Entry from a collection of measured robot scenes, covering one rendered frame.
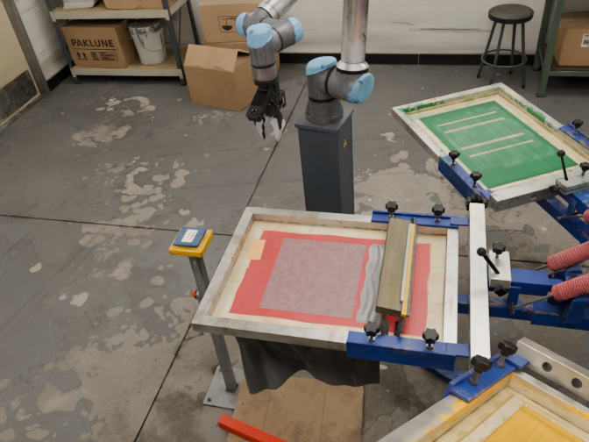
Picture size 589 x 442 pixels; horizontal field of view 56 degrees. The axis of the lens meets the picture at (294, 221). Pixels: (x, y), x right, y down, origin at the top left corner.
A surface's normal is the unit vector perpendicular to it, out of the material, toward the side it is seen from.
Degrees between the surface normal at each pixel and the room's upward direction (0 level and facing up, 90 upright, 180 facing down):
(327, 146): 90
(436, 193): 0
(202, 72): 90
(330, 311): 0
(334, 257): 0
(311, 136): 90
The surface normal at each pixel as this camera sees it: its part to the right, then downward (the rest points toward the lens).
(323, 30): -0.23, 0.63
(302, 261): -0.09, -0.77
